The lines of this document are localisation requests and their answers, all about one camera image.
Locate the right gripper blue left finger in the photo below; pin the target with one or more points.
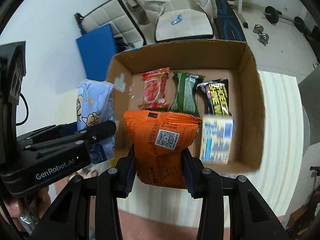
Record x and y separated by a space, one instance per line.
126 172

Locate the blue black weight bench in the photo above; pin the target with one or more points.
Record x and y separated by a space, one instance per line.
227 24

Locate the cream blue tissue pack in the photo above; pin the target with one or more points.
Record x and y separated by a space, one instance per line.
216 138

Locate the light blue tissue pack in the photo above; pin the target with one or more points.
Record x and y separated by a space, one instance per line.
93 106

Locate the white chair with seat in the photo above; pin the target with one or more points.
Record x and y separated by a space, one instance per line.
195 24

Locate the small blue packet on seat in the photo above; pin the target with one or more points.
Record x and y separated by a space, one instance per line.
177 20

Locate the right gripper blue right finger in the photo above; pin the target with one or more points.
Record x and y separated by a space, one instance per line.
192 170

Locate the black shoe shine wipes pack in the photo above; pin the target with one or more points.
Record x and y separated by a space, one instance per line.
217 93

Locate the grey chair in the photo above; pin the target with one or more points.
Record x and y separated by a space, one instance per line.
309 93

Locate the blue folded mat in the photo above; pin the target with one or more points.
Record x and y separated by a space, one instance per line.
97 49

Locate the orange snack packet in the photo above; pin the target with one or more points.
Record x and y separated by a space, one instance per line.
159 139

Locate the chrome dumbbell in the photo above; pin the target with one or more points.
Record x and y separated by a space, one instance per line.
263 37

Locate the red snack packet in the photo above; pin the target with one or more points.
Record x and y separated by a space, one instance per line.
154 89

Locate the green wipes packet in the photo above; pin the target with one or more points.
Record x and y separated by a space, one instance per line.
185 101

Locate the white quilted cushion panel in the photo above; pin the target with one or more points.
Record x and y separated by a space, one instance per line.
115 13

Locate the open cardboard box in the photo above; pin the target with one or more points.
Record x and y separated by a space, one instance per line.
214 59

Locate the black barbell on floor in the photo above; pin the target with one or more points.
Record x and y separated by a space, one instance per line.
273 16

